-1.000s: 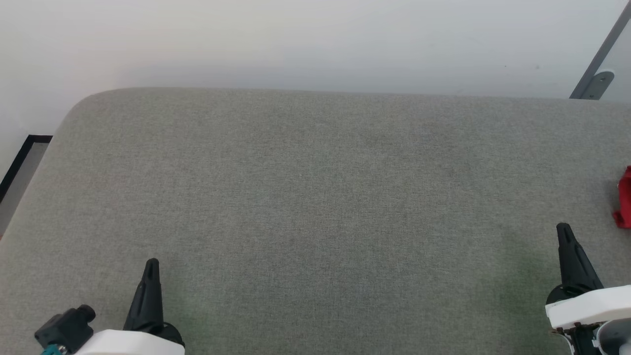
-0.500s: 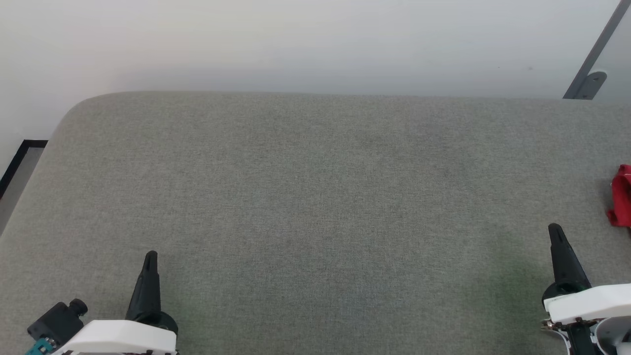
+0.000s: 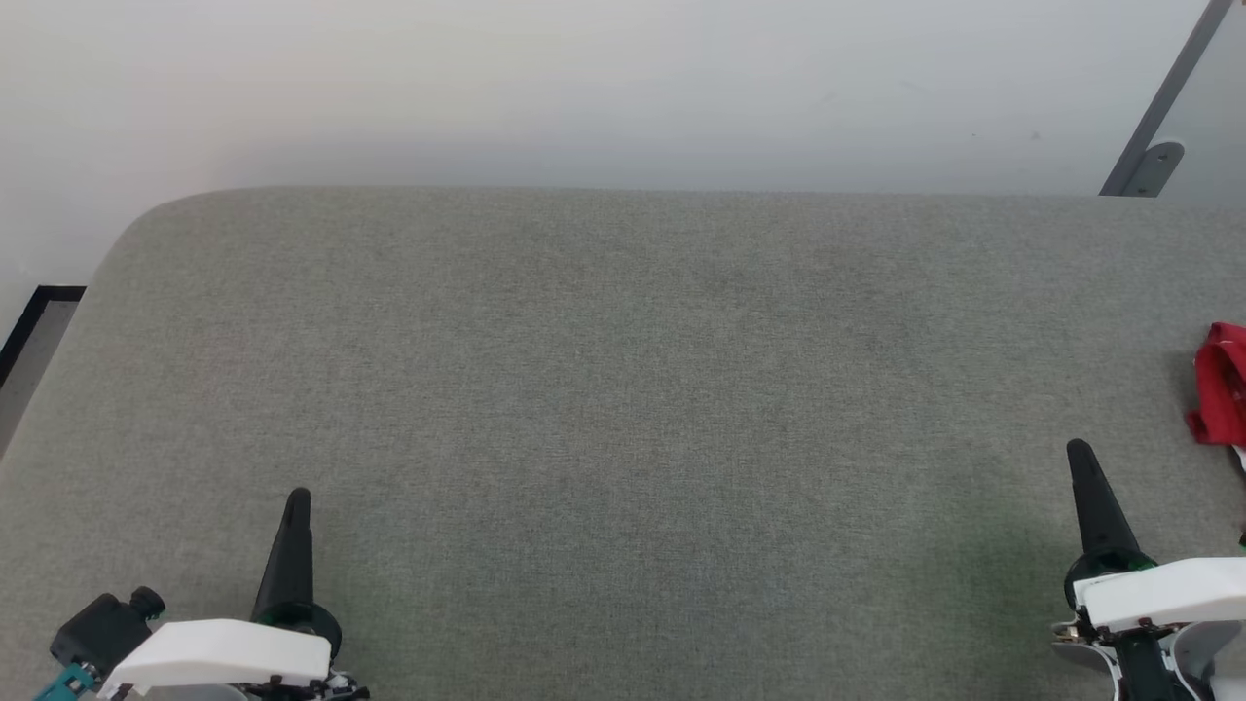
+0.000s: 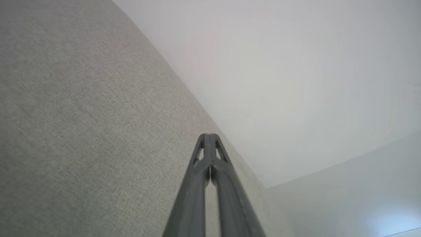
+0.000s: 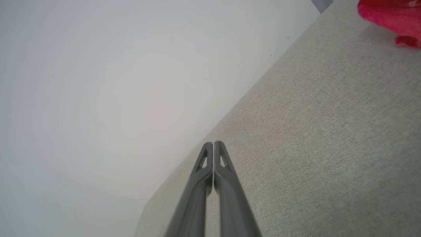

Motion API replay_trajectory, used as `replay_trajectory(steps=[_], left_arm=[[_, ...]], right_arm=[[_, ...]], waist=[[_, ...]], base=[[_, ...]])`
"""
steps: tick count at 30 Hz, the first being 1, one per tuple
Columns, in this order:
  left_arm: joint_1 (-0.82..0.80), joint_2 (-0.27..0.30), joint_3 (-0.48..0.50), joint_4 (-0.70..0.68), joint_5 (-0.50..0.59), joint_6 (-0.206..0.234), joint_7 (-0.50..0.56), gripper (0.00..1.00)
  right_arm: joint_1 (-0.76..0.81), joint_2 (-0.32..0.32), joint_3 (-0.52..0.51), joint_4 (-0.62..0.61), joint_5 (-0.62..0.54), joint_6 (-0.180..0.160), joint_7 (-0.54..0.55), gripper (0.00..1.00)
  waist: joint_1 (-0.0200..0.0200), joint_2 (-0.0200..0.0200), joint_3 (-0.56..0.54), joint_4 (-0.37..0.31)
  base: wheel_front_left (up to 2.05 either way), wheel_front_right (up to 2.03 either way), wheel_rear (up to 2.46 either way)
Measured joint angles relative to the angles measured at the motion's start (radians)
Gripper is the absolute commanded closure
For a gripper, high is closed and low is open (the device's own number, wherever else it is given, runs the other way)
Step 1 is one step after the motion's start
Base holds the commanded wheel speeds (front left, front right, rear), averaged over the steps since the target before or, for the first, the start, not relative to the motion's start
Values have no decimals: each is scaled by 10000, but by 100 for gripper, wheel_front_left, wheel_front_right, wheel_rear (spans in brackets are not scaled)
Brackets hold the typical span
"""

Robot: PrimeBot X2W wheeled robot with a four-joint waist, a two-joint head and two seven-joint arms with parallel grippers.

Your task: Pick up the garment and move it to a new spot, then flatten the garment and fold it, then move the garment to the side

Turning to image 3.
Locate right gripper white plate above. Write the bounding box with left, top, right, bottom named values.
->
left=1061, top=437, right=1246, bottom=636

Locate grey metal bar with bracket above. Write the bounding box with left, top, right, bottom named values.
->
left=1098, top=0, right=1239, bottom=199

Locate black cable with teal plug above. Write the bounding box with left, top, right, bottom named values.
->
left=33, top=662, right=100, bottom=701

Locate black frame strip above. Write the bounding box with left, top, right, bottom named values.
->
left=0, top=284, right=88, bottom=390

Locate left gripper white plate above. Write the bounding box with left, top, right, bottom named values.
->
left=95, top=486, right=371, bottom=701

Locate red and white garment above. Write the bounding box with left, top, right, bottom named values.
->
left=1185, top=321, right=1246, bottom=474

